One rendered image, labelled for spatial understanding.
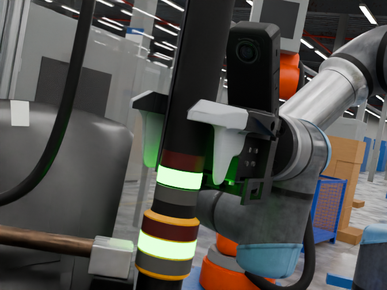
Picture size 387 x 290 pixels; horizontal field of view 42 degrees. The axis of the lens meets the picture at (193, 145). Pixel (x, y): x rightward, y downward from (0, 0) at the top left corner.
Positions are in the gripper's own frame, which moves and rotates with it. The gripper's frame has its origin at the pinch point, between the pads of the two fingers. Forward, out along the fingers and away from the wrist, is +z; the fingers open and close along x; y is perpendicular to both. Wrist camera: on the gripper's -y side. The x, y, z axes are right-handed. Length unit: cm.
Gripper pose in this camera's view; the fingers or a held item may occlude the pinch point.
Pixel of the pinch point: (171, 100)
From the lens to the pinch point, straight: 35.9
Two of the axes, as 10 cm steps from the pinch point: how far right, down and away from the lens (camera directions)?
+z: -4.8, -0.5, -8.8
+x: -8.6, -1.9, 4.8
